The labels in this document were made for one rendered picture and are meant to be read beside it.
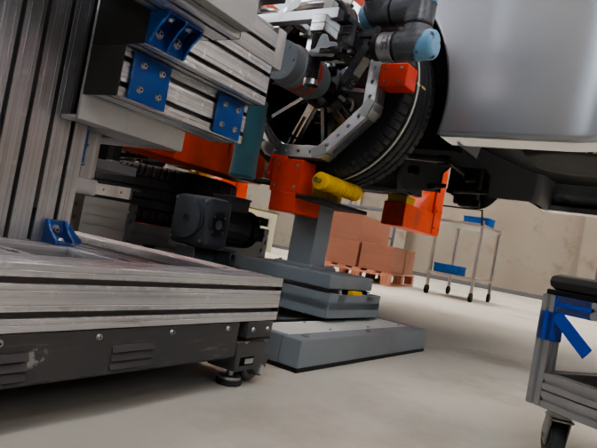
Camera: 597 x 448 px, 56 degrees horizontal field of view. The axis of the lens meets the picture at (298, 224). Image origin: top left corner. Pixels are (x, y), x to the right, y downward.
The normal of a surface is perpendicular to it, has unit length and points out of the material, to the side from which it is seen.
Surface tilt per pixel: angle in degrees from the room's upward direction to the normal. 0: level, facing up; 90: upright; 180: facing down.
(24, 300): 90
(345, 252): 90
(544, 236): 90
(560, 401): 90
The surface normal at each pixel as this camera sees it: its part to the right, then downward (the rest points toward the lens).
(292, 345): -0.55, -0.12
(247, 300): 0.84, 0.14
